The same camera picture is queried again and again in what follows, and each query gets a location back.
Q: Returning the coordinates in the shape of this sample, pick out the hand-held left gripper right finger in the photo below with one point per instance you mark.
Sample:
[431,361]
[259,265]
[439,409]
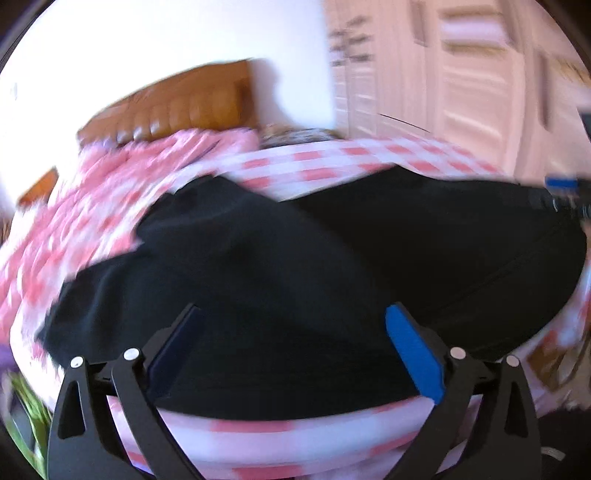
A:
[413,350]

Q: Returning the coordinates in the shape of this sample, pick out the pink checkered bedsheet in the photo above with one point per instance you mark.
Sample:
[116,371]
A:
[323,173]

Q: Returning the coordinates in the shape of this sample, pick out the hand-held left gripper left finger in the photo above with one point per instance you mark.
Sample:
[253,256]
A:
[178,346]

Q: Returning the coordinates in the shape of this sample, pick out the wooden padded headboard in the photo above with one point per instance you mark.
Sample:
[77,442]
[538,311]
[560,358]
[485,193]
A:
[184,101]

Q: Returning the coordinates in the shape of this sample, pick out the pink crumpled quilt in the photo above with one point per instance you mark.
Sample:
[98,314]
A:
[138,157]

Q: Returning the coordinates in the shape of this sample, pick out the green patterned cloth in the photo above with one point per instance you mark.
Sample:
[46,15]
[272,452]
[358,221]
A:
[30,406]

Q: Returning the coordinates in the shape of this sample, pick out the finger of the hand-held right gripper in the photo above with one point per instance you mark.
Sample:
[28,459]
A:
[561,183]
[570,205]

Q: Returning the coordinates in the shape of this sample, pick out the white wardrobe doors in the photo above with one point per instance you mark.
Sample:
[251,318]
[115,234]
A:
[475,69]

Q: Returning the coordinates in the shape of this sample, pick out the brown patterned pillow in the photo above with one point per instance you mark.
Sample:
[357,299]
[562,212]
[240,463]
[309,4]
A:
[295,136]

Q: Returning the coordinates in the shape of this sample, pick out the lavender cloth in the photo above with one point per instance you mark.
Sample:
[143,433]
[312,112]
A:
[5,356]

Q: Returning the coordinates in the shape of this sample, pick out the wooden nightstand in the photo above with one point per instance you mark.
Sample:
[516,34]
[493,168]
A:
[39,187]

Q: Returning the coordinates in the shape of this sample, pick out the black pants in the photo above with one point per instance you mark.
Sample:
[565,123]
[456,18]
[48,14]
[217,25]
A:
[300,258]

